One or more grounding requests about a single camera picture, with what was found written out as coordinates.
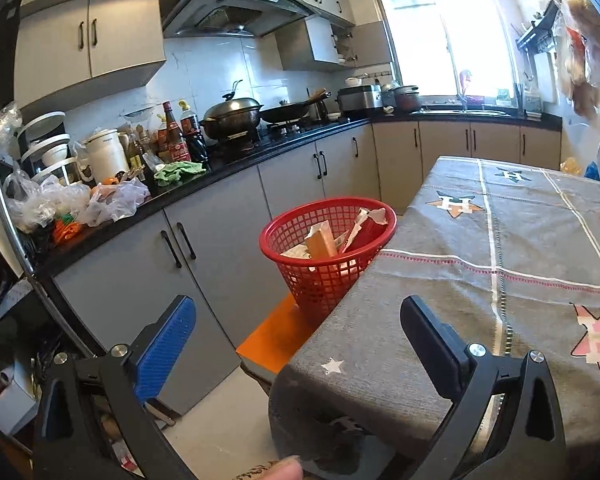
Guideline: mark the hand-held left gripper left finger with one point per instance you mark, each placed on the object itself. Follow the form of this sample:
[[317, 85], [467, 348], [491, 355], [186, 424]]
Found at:
[[165, 350]]

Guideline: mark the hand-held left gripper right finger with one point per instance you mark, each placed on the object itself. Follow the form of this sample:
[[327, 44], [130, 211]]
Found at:
[[430, 345]]

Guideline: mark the red plastic basket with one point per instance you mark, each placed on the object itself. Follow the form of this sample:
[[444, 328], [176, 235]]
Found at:
[[320, 280]]

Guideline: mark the white packet red print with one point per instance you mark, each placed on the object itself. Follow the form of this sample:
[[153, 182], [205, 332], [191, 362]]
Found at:
[[372, 216]]

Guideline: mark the orange carton box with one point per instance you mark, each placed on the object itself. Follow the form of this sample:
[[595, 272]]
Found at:
[[322, 245]]

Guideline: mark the person's left hand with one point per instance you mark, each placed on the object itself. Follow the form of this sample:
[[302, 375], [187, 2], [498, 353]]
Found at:
[[285, 470]]

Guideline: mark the grey star-print tablecloth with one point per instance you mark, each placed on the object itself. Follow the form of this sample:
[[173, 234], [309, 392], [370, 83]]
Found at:
[[480, 285]]

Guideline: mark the grey base cabinets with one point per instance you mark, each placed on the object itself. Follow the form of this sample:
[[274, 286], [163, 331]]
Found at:
[[115, 280]]

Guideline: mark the orange stool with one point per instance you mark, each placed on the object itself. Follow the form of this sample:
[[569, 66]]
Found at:
[[275, 340]]

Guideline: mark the orange net bag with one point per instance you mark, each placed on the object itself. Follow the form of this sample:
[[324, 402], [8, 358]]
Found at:
[[70, 227]]

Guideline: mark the white plastic bag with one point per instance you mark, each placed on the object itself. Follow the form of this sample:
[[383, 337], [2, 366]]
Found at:
[[115, 202]]

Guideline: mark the white cardboard box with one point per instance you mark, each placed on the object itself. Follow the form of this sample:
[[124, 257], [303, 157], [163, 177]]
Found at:
[[10, 400]]

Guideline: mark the green cloth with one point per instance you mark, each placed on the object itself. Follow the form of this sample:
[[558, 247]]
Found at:
[[177, 172]]

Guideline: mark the clear plastic bags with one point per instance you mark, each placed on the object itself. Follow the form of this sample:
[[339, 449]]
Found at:
[[40, 205]]

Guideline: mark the white electric kettle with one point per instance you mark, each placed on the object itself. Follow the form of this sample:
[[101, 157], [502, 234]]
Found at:
[[107, 157]]

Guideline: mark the black countertop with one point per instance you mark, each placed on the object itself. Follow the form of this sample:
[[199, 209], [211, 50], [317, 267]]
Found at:
[[240, 162]]

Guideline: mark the dark bottle yellow cap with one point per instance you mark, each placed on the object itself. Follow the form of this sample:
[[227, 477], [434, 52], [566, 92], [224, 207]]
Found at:
[[195, 145]]

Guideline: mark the red label sauce bottle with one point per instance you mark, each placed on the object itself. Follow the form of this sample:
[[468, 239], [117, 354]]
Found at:
[[172, 140]]

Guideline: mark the yellow plastic bag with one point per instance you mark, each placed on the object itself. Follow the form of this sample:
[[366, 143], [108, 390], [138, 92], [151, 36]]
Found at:
[[571, 166]]

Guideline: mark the white tiered rack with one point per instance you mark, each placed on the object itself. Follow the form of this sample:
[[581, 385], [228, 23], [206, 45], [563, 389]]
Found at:
[[45, 152]]

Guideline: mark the blue plastic bag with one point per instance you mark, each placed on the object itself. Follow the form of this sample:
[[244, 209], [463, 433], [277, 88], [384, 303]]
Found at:
[[592, 171]]

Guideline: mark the wok with steel lid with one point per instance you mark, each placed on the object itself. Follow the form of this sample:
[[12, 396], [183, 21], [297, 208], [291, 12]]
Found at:
[[230, 115]]

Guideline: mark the steel faucet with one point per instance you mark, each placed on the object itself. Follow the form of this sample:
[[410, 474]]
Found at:
[[462, 102]]

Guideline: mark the black gas stove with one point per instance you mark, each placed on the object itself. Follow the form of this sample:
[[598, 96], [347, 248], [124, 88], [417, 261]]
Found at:
[[280, 132]]

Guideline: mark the brown pot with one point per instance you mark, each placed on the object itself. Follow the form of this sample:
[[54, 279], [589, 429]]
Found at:
[[407, 100]]

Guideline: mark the steel electric cooker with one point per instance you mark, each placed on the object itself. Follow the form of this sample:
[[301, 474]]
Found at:
[[360, 100]]

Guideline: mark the white container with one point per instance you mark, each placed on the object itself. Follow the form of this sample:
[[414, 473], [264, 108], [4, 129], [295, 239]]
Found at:
[[532, 104]]

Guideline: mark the chopstick holder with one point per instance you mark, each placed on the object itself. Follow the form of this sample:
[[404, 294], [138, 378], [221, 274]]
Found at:
[[518, 97]]

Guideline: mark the black frying pan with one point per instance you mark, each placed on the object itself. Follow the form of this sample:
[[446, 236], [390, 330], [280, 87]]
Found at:
[[285, 112]]

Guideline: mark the window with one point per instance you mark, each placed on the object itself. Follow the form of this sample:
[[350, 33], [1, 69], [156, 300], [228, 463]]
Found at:
[[430, 45]]

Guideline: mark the hanging plastic bags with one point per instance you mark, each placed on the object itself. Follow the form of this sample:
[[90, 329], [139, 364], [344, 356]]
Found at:
[[580, 60]]

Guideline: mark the steel range hood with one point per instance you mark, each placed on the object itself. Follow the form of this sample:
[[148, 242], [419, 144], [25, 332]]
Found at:
[[240, 10]]

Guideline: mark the chrome rack frame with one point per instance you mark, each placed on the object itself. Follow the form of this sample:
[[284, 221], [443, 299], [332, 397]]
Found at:
[[10, 230]]

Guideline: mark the large grey wall cabinet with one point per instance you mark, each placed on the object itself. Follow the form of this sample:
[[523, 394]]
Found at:
[[115, 35]]

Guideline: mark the black wall shelf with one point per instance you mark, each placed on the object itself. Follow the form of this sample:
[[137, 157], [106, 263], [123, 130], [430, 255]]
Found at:
[[540, 35]]

